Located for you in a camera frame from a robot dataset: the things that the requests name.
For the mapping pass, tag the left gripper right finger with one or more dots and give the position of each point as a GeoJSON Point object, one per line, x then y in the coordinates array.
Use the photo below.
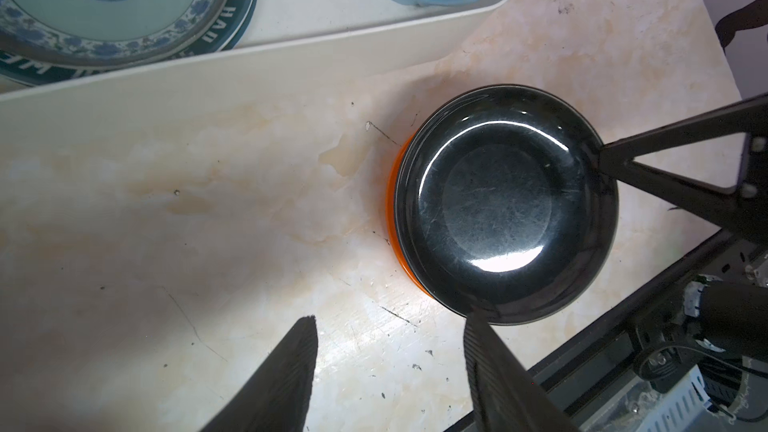
{"type": "Point", "coordinates": [504, 395]}

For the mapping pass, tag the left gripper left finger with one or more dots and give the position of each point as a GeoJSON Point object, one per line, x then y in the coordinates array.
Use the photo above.
{"type": "Point", "coordinates": [277, 396]}

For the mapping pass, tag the teal floral small plate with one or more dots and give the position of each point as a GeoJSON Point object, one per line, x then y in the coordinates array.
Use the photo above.
{"type": "Point", "coordinates": [102, 6]}

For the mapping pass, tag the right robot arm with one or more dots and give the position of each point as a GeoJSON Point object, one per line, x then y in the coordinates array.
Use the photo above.
{"type": "Point", "coordinates": [732, 316]}

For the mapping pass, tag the white green-rimmed plate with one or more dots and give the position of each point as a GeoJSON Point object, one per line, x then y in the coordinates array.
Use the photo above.
{"type": "Point", "coordinates": [234, 18]}

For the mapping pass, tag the white plastic bin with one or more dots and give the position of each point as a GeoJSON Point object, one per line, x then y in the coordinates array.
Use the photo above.
{"type": "Point", "coordinates": [290, 46]}

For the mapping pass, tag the white vented cable duct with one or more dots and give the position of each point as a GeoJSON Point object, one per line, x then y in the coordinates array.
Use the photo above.
{"type": "Point", "coordinates": [684, 406]}

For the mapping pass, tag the black round plate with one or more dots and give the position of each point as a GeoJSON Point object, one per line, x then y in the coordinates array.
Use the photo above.
{"type": "Point", "coordinates": [496, 205]}

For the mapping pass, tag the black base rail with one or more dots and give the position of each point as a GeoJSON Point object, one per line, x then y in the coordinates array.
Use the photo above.
{"type": "Point", "coordinates": [610, 375]}

